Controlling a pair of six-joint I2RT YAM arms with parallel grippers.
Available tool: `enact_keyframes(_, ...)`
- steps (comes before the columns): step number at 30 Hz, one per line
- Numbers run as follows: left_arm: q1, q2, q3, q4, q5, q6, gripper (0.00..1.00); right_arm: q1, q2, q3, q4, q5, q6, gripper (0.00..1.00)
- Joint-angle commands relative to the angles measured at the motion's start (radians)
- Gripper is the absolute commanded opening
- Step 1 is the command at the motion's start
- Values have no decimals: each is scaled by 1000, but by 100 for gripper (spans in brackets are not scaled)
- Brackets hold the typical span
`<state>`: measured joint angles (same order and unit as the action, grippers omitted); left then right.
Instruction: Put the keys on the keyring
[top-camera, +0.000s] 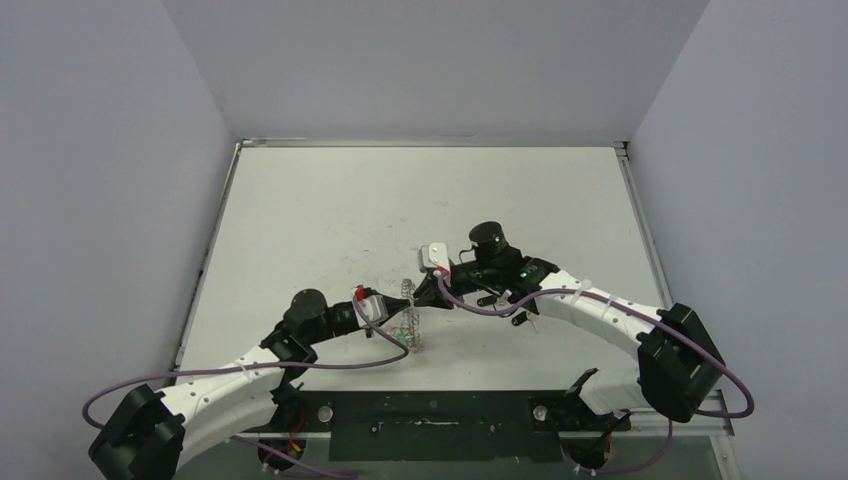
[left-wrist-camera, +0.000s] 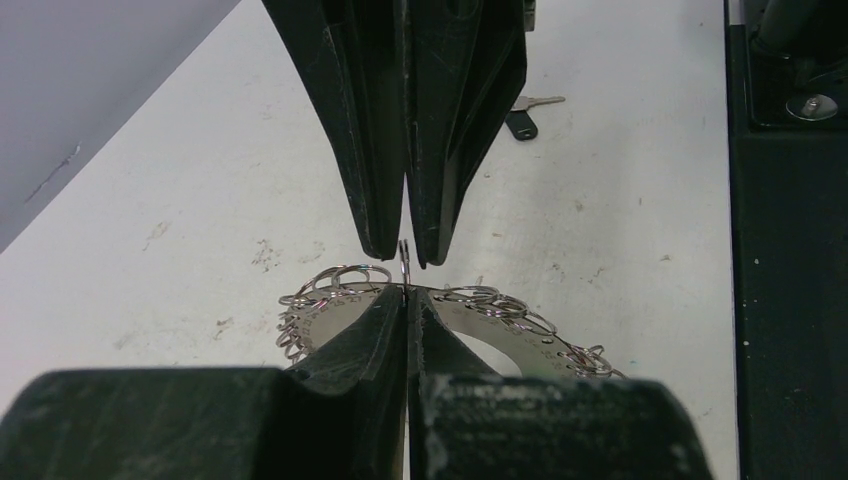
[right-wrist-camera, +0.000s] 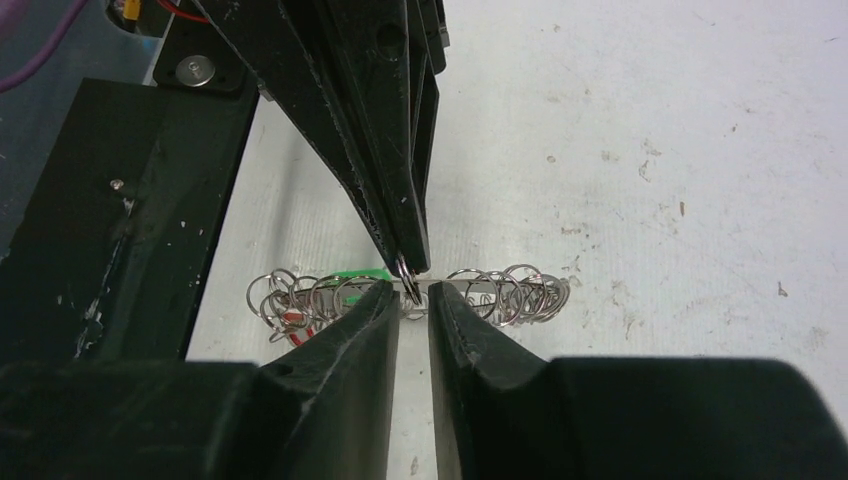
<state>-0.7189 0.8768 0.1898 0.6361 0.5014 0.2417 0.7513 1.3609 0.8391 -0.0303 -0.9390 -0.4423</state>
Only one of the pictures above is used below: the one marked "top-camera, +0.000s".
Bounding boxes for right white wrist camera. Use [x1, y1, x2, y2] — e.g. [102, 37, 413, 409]
[417, 242, 451, 273]

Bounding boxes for purple cable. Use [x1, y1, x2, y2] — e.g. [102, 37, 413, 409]
[81, 298, 412, 480]
[433, 271, 757, 478]

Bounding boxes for aluminium frame rail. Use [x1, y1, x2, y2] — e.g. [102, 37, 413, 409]
[137, 389, 735, 440]

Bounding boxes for metal key organizer disc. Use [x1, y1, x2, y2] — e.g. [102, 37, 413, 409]
[391, 278, 424, 353]

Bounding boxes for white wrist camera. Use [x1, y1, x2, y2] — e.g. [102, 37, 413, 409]
[417, 242, 451, 273]
[352, 287, 388, 338]

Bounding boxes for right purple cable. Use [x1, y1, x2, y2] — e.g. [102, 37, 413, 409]
[433, 271, 757, 478]

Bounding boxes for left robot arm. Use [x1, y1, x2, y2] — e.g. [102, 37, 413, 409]
[88, 287, 413, 479]

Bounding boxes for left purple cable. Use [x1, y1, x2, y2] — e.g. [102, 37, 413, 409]
[81, 298, 412, 480]

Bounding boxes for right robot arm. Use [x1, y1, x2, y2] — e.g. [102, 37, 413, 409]
[413, 221, 725, 429]

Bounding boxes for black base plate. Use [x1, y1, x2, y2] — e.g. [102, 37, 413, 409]
[254, 390, 631, 463]

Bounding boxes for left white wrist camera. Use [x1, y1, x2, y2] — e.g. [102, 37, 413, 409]
[352, 287, 388, 338]

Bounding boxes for black tagged key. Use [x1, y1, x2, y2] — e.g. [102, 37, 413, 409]
[476, 290, 511, 310]
[511, 311, 539, 332]

